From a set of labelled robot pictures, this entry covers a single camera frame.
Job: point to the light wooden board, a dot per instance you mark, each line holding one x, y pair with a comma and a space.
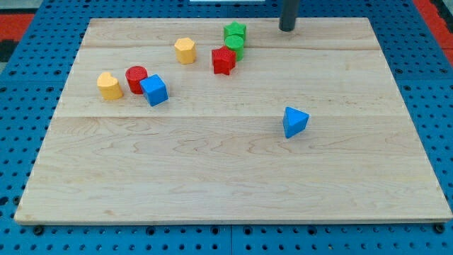
215, 152

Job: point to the red star block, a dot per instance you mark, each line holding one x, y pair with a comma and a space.
223, 60

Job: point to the blue triangle block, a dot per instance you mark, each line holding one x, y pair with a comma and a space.
294, 121

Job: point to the blue cube block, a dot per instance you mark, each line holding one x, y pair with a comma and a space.
154, 89

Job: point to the green cylinder block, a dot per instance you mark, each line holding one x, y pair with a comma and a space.
236, 44

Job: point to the yellow hexagon block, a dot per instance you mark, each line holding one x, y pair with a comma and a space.
185, 50

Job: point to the green star block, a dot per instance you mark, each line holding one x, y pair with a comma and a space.
235, 28

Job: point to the red cylinder block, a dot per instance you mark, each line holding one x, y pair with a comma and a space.
133, 76

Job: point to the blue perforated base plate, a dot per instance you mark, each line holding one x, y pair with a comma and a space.
36, 72

